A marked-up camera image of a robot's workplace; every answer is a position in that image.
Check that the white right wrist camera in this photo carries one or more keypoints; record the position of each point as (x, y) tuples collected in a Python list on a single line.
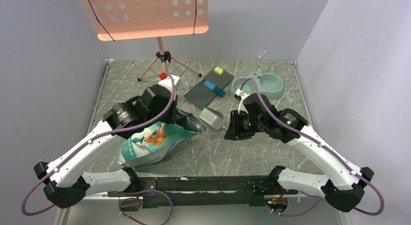
[(240, 96)]

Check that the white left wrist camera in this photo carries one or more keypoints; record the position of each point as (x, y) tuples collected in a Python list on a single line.
[(166, 82)]

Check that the dark grey brick baseplate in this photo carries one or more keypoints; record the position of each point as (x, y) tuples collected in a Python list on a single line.
[(200, 96)]

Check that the metal food scoop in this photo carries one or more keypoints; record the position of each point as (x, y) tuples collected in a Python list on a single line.
[(213, 119)]

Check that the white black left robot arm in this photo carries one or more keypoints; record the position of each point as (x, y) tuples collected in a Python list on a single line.
[(66, 179)]

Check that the teal double pet bowl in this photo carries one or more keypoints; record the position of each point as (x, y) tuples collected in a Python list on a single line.
[(268, 84)]

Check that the green pet food bag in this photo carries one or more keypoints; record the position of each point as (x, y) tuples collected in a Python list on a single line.
[(157, 141)]

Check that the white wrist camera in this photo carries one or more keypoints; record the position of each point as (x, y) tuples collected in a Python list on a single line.
[(166, 82), (240, 96)]

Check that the pink music stand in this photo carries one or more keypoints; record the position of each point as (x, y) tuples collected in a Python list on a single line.
[(116, 20)]

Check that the dark blue toy brick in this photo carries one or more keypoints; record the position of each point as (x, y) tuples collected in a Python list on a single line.
[(219, 92)]

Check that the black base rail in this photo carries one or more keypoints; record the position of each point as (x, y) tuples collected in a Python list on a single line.
[(203, 191)]

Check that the yellow toy brick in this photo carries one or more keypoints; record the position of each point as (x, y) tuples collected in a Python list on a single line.
[(218, 70)]

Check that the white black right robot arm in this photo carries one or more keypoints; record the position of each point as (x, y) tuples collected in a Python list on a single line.
[(341, 184)]

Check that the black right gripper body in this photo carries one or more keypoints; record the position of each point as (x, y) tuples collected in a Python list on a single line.
[(244, 127)]

